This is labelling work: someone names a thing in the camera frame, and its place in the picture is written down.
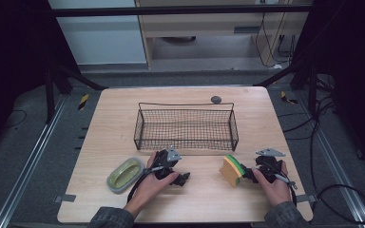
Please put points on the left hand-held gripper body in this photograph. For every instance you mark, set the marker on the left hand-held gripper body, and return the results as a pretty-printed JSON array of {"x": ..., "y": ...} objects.
[{"x": 166, "y": 156}]

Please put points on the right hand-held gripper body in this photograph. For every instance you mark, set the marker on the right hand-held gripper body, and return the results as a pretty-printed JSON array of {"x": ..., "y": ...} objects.
[{"x": 269, "y": 164}]

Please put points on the yellow and green sponge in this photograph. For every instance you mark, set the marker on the yellow and green sponge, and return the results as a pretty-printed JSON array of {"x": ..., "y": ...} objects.
[{"x": 231, "y": 171}]

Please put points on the person's right hand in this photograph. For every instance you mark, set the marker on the person's right hand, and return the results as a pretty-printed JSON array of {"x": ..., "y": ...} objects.
[{"x": 277, "y": 193}]

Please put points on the person's left hand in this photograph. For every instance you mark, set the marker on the person's left hand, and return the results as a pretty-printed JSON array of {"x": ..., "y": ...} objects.
[{"x": 147, "y": 191}]

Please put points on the green soap dish grey rim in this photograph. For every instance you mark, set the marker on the green soap dish grey rim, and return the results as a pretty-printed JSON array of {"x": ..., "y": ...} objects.
[{"x": 125, "y": 174}]

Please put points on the grey tape piece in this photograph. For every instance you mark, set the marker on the grey tape piece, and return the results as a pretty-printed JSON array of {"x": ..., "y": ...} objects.
[
  {"x": 306, "y": 198},
  {"x": 65, "y": 198}
]

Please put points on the yellow and black tape strip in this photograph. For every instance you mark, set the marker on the yellow and black tape strip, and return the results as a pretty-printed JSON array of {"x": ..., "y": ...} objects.
[
  {"x": 83, "y": 102},
  {"x": 287, "y": 98}
]

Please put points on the grey round table cap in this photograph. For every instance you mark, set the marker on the grey round table cap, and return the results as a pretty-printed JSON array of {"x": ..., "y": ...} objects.
[{"x": 216, "y": 99}]

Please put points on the black metal stand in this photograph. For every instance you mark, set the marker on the black metal stand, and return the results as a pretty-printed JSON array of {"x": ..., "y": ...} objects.
[
  {"x": 312, "y": 91},
  {"x": 50, "y": 95}
]

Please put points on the dark curtain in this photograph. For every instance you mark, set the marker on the dark curtain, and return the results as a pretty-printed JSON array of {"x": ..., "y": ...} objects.
[
  {"x": 355, "y": 63},
  {"x": 12, "y": 63}
]

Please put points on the white cabinet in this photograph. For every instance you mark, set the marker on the white cabinet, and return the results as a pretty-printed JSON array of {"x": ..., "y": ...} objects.
[{"x": 101, "y": 41}]

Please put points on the light wooden desk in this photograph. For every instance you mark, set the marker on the light wooden desk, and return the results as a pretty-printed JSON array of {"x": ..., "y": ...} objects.
[{"x": 202, "y": 27}]

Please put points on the aluminium floor rail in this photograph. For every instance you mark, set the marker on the aluminium floor rail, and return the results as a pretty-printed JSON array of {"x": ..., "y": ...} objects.
[
  {"x": 339, "y": 164},
  {"x": 28, "y": 164}
]

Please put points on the black horizontal frame bar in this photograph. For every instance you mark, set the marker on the black horizontal frame bar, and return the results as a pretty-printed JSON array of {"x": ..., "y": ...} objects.
[{"x": 171, "y": 11}]

